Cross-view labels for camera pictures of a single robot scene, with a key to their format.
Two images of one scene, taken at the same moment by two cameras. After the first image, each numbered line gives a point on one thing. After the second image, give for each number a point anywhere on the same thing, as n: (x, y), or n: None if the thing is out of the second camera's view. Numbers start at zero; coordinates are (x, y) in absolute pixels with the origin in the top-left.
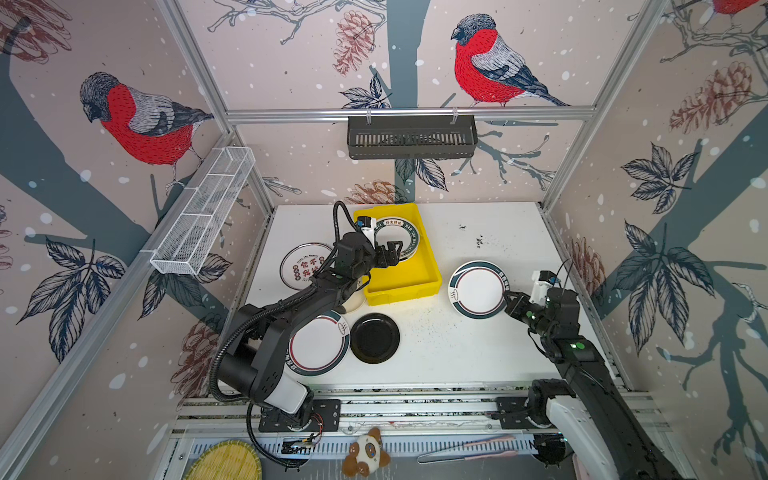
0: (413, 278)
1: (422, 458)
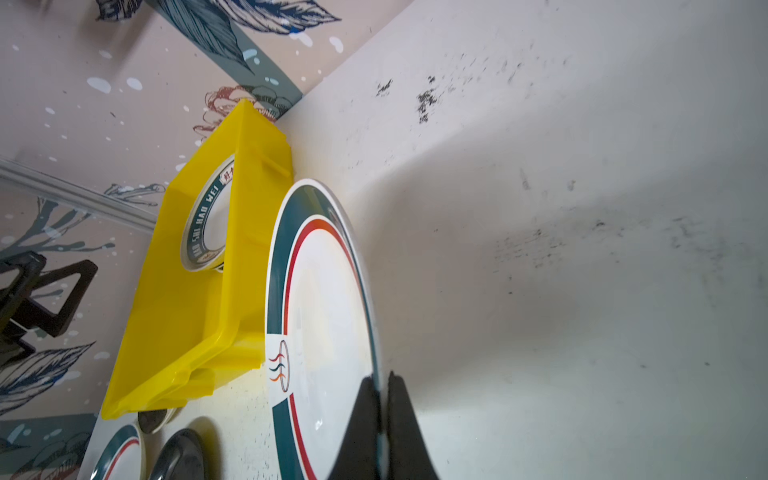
0: (190, 322)
1: None
